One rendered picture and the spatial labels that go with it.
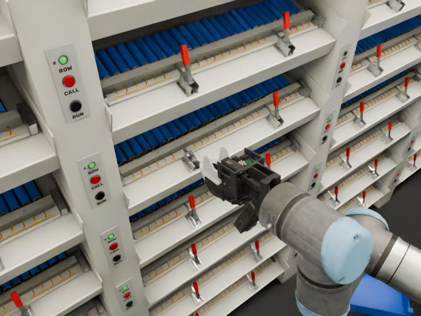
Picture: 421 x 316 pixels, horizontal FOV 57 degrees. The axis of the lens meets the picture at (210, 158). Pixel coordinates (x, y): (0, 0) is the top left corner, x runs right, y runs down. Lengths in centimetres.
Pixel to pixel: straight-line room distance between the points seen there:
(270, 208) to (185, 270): 59
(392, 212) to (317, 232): 161
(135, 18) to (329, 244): 44
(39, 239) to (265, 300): 113
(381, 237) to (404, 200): 151
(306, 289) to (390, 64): 91
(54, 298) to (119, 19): 62
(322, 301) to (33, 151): 52
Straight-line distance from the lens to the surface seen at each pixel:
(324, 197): 167
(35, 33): 58
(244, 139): 97
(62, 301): 97
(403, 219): 219
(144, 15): 65
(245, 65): 86
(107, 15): 61
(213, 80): 80
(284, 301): 175
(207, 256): 122
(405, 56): 149
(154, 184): 86
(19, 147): 69
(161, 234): 101
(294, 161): 123
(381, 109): 155
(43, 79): 61
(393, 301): 188
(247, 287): 163
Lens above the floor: 151
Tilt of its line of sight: 41 degrees down
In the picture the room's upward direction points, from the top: straight up
